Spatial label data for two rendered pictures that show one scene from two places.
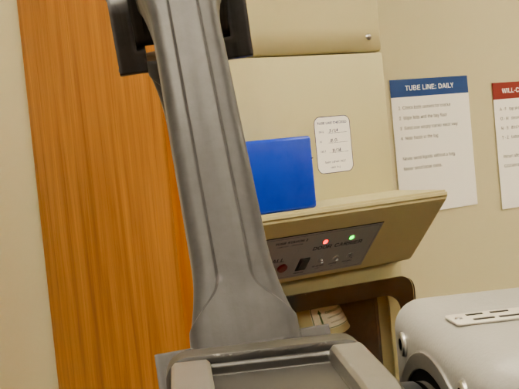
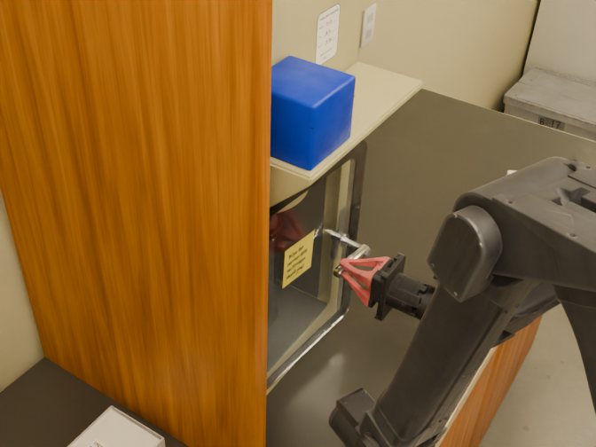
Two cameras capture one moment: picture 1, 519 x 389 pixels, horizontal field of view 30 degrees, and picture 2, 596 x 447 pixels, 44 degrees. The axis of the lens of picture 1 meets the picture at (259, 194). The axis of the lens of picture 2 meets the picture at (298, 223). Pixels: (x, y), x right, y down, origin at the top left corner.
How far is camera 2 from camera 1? 75 cm
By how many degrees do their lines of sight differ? 43
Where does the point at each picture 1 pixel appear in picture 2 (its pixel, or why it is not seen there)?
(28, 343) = not seen: outside the picture
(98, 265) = (98, 175)
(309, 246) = not seen: hidden behind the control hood
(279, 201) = (330, 146)
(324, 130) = (323, 24)
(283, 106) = (299, 11)
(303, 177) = (346, 117)
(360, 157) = (341, 40)
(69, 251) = (37, 137)
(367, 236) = not seen: hidden behind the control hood
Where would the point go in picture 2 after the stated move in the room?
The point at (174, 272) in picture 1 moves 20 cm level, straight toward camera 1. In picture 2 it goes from (245, 237) to (340, 345)
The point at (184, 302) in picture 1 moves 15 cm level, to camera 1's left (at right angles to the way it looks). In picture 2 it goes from (256, 262) to (136, 297)
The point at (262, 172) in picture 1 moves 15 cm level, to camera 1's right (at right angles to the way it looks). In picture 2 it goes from (324, 128) to (427, 104)
